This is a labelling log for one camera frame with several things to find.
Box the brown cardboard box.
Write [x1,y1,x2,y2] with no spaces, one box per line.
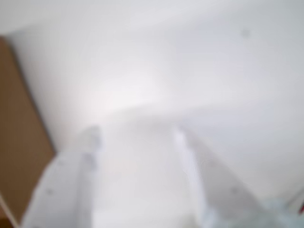
[0,35,58,228]

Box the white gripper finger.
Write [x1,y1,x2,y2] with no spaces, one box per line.
[173,125,281,228]
[20,124,103,228]

